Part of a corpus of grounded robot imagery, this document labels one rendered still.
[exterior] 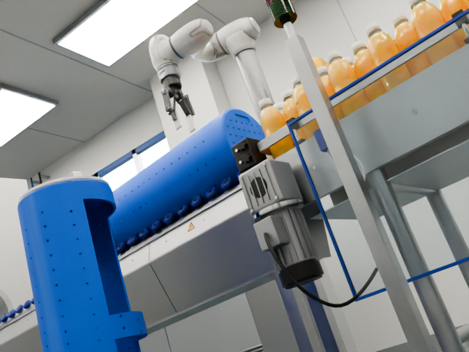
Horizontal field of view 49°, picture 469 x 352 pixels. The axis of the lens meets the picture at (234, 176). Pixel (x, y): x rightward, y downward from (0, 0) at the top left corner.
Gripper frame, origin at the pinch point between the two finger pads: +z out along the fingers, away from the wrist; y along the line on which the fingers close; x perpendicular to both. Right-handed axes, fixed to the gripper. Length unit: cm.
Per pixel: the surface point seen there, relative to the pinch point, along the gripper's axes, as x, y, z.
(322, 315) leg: 27, -5, 86
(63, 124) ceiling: -312, -181, -209
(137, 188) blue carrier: -20.6, 13.8, 19.8
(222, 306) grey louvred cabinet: -121, -132, 53
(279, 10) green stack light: 72, 39, 15
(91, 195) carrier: 2, 54, 35
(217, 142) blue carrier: 22.4, 14.0, 22.9
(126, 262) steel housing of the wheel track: -38, 12, 43
